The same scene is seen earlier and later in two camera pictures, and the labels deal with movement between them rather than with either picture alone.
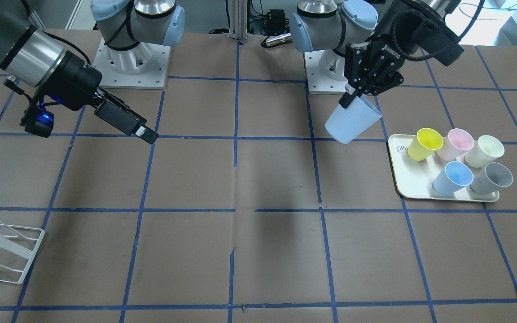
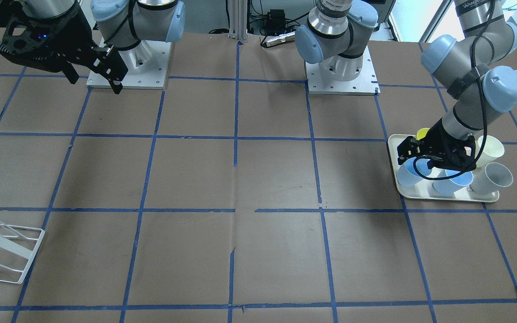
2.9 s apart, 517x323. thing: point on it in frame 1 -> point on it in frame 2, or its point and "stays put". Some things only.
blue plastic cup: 456,175 stays put
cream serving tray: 414,179 stays put
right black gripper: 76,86 -> 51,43
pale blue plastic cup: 344,124 -> 406,175
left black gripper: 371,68 -> 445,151
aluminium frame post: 238,19 stays put
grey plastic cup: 493,177 stays put
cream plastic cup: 486,149 stays put
